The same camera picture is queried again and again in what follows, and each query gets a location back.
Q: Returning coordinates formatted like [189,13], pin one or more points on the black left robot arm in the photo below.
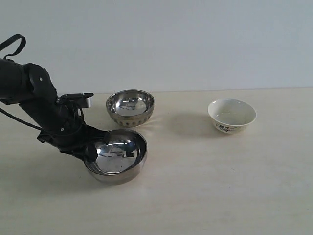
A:
[30,87]

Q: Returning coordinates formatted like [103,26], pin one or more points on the large plain steel bowl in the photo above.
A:
[120,159]

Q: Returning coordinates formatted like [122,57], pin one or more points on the white floral ceramic bowl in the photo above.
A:
[231,116]

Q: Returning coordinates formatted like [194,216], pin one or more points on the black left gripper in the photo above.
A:
[65,129]

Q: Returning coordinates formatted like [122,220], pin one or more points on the patterned steel bowl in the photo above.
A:
[131,107]

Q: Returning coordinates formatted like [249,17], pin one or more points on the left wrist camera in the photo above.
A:
[81,99]

